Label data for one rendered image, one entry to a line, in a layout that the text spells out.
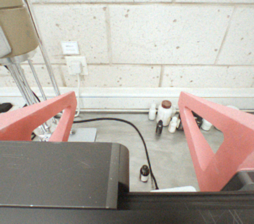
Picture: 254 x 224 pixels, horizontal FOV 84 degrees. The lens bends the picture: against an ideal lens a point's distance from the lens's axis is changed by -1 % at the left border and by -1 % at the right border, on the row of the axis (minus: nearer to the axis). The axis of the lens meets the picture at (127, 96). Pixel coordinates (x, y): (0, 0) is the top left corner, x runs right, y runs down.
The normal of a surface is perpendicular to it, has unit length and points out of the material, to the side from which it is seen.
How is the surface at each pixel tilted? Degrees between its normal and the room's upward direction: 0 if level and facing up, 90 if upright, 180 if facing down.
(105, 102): 90
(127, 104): 90
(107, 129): 0
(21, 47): 90
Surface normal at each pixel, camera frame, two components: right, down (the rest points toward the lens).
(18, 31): 0.92, 0.23
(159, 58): -0.01, 0.59
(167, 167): 0.00, -0.81
